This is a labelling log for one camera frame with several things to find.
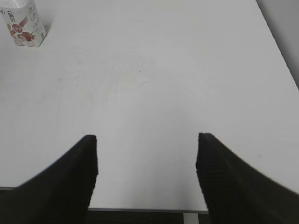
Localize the white meinianda drink bottle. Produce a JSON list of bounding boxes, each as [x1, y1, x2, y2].
[[0, 0, 47, 47]]

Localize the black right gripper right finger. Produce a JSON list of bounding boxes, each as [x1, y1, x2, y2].
[[196, 133, 299, 224]]

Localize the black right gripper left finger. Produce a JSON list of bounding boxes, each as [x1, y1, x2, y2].
[[0, 135, 98, 224]]

